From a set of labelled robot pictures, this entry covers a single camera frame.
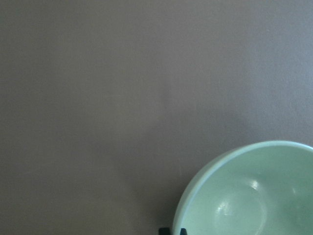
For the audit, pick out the light green bowl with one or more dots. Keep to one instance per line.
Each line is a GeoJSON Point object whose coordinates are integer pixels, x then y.
{"type": "Point", "coordinates": [264, 188]}

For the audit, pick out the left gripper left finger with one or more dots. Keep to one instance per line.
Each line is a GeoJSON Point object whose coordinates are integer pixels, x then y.
{"type": "Point", "coordinates": [164, 231]}

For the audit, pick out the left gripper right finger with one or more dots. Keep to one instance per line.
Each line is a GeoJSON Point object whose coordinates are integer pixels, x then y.
{"type": "Point", "coordinates": [183, 231]}

